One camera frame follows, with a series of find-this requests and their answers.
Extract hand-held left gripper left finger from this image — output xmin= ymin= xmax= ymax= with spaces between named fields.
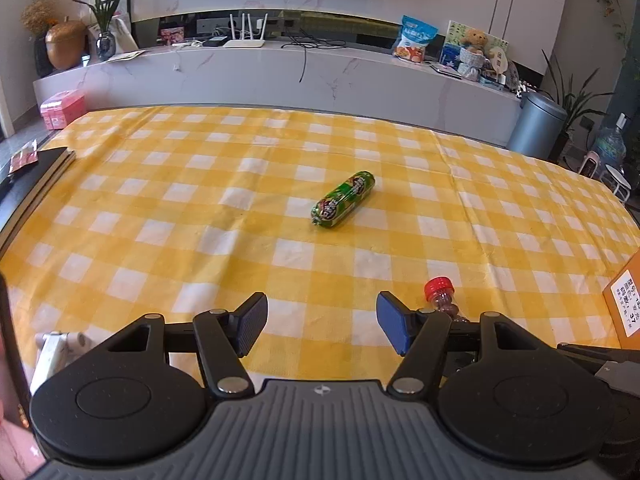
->
xmin=107 ymin=292 xmax=269 ymax=395

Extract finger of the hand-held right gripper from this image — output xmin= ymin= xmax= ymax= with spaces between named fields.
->
xmin=556 ymin=342 xmax=640 ymax=377

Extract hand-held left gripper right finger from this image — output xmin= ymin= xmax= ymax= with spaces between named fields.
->
xmin=376 ymin=291 xmax=558 ymax=395

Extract orange cardboard box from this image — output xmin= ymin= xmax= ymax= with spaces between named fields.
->
xmin=602 ymin=259 xmax=640 ymax=352

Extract small bottle with red cap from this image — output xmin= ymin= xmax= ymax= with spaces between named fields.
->
xmin=423 ymin=276 xmax=472 ymax=324

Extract green sausage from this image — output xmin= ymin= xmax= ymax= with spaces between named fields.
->
xmin=310 ymin=170 xmax=376 ymax=231

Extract yellow checked tablecloth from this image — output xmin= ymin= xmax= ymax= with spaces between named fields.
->
xmin=0 ymin=105 xmax=640 ymax=387

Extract white stool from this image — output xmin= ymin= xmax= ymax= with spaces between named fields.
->
xmin=597 ymin=164 xmax=634 ymax=204

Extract white stand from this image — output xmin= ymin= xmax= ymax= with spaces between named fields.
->
xmin=29 ymin=330 xmax=94 ymax=397

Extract blue water jug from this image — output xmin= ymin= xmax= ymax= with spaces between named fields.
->
xmin=589 ymin=126 xmax=629 ymax=169

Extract grey trash can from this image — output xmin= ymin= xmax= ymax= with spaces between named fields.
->
xmin=508 ymin=90 xmax=569 ymax=161

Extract white marble television cabinet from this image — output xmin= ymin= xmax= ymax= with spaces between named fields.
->
xmin=32 ymin=40 xmax=524 ymax=149

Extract large potted plant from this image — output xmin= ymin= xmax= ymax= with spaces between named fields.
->
xmin=540 ymin=49 xmax=614 ymax=161

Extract dark book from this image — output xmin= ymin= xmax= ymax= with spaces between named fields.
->
xmin=0 ymin=147 xmax=77 ymax=257

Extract white router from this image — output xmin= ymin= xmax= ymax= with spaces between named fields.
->
xmin=222 ymin=12 xmax=269 ymax=50

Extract teddy bear in basket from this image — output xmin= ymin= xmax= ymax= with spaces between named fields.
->
xmin=457 ymin=28 xmax=491 ymax=81

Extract blue snack bag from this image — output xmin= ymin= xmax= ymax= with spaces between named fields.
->
xmin=392 ymin=14 xmax=439 ymax=64

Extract red packet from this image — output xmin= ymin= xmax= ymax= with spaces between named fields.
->
xmin=7 ymin=139 xmax=40 ymax=176

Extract pink box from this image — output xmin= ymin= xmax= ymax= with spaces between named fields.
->
xmin=39 ymin=88 xmax=87 ymax=131

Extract round paper fan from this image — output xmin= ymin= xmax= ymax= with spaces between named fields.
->
xmin=487 ymin=42 xmax=514 ymax=74

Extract green printed card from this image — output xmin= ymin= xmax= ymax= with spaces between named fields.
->
xmin=444 ymin=19 xmax=509 ymax=57

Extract green plant in glass vase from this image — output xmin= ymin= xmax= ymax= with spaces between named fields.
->
xmin=72 ymin=0 xmax=142 ymax=62

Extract gold acorn vase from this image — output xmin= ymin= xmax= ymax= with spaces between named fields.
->
xmin=44 ymin=17 xmax=87 ymax=71

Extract dried flowers in dark vase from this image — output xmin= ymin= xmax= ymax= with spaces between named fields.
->
xmin=20 ymin=0 xmax=59 ymax=79

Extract black cable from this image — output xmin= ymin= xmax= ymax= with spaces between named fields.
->
xmin=280 ymin=27 xmax=362 ymax=84

